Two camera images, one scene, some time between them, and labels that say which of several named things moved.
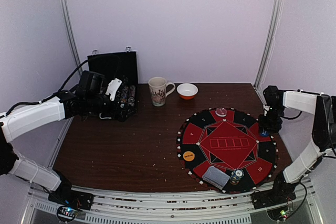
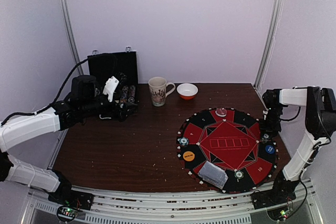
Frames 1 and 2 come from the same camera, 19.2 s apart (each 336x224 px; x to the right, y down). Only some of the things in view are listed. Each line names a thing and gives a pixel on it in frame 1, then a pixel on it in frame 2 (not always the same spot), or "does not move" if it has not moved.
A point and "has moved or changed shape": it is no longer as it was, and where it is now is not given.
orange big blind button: [188, 156] does not move
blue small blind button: [264, 134] has moved or changed shape
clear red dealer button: [221, 112] does not move
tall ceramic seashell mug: [157, 87] does not move
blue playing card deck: [216, 177] has moved or changed shape
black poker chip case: [109, 88] does not move
